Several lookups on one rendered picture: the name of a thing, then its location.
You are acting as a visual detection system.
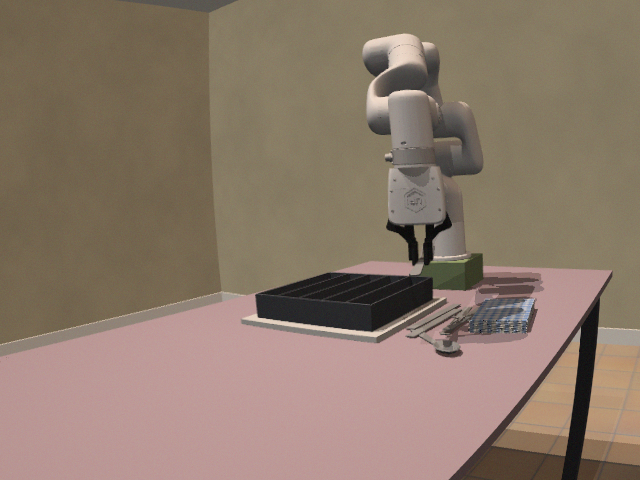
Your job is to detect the grey metal spoon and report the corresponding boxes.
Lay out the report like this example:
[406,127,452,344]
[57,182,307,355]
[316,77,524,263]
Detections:
[418,332,461,355]

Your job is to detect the blue and white checked towel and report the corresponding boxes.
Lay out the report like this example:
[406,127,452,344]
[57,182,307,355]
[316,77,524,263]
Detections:
[469,299,535,333]

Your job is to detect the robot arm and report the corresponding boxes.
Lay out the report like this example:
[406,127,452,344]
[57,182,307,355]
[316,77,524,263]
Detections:
[362,34,483,261]

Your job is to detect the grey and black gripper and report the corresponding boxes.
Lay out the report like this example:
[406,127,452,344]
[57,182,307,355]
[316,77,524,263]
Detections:
[386,164,452,266]

